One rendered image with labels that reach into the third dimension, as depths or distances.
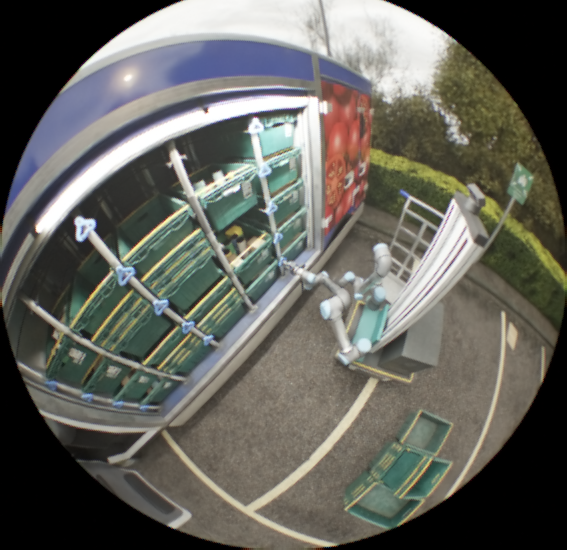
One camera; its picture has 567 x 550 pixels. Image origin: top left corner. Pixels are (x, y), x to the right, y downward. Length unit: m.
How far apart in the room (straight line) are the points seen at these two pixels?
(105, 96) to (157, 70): 0.18
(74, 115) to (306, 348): 2.35
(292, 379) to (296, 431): 0.61
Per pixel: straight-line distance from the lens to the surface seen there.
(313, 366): 2.04
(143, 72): 0.72
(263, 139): 1.13
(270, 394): 2.06
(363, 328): 1.70
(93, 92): 0.70
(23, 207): 0.71
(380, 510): 2.42
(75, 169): 0.72
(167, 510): 2.47
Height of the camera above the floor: 2.02
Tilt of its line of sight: 50 degrees down
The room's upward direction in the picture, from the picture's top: 11 degrees counter-clockwise
